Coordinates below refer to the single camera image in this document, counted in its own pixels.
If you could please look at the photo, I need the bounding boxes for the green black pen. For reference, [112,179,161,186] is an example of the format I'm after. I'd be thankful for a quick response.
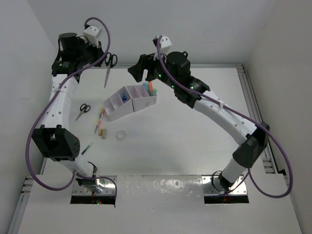
[81,141,94,155]

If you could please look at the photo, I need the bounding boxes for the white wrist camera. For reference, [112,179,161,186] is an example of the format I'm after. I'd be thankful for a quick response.
[83,26,101,47]
[153,35,172,54]

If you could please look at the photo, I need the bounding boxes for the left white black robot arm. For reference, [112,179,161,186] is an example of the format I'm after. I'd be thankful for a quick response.
[27,32,104,178]

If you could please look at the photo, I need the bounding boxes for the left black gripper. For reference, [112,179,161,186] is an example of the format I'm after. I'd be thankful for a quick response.
[75,38,105,67]

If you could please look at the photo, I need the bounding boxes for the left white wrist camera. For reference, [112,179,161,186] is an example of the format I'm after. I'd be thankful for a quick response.
[83,26,101,47]

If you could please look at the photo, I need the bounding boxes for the white front cover board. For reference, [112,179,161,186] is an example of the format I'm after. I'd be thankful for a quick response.
[19,176,301,234]

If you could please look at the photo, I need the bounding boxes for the white organizer lying tilted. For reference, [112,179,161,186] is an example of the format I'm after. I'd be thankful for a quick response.
[103,86,134,121]

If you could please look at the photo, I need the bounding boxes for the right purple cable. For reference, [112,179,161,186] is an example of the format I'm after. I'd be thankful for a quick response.
[156,35,293,198]

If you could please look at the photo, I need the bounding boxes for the black handled scissors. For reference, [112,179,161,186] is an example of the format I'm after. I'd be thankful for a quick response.
[75,103,91,121]
[104,52,118,88]

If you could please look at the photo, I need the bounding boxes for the purple cable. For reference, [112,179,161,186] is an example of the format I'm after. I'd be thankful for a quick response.
[25,17,118,203]
[156,35,293,198]

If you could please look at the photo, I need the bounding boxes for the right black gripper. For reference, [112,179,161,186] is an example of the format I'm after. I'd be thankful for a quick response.
[129,49,177,90]

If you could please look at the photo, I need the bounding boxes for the aluminium frame rail right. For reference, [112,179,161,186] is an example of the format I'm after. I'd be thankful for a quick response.
[237,66,277,174]

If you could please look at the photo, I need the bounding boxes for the white organizer upright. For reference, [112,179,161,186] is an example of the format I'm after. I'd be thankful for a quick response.
[126,85,157,112]

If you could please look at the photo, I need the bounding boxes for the blue marker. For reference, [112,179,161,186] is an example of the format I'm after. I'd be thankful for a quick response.
[143,82,149,93]

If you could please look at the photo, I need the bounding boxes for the white eraser block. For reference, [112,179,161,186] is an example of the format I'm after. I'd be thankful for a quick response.
[101,129,107,139]

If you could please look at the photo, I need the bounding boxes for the metal base plate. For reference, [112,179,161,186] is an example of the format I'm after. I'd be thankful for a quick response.
[72,177,116,196]
[202,175,248,196]

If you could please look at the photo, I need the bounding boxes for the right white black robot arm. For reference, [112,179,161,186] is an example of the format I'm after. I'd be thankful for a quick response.
[128,52,270,192]

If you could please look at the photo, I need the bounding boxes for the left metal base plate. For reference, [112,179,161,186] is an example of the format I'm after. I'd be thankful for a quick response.
[72,177,116,196]

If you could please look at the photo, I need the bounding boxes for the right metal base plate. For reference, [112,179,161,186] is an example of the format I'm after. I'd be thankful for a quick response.
[202,175,248,196]

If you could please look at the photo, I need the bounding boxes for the aluminium frame rail back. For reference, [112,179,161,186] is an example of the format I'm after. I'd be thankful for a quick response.
[115,64,243,69]

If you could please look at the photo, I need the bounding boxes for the orange pink pens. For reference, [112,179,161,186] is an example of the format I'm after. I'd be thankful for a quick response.
[94,106,105,135]

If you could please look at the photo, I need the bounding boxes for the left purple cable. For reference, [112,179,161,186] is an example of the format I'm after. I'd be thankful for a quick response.
[25,17,118,203]

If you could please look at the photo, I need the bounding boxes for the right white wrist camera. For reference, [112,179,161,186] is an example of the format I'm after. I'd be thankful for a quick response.
[153,35,172,54]

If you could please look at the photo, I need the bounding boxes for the clear tape roll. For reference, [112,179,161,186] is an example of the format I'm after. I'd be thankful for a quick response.
[116,130,127,141]

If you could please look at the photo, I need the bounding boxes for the green marker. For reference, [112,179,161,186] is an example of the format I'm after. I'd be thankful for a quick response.
[151,88,158,96]

